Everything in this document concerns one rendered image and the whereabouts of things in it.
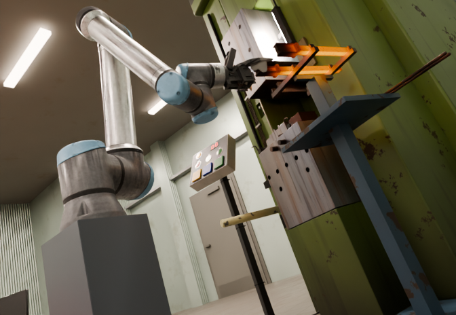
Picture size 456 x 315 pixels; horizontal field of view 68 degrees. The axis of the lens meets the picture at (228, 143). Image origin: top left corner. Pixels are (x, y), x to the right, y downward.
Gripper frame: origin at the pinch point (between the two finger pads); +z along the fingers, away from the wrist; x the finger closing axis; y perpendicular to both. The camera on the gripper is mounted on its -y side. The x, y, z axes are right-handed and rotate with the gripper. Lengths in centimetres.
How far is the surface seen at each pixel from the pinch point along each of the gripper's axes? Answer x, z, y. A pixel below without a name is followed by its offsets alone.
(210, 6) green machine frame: -80, 46, -122
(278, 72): 0.9, 5.7, 2.0
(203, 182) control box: -106, 9, 8
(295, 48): 13.2, 6.6, 0.6
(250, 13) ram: -36, 41, -70
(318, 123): 5.1, 9.4, 28.3
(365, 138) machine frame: -12, 50, 31
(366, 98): 19.6, 20.6, 27.9
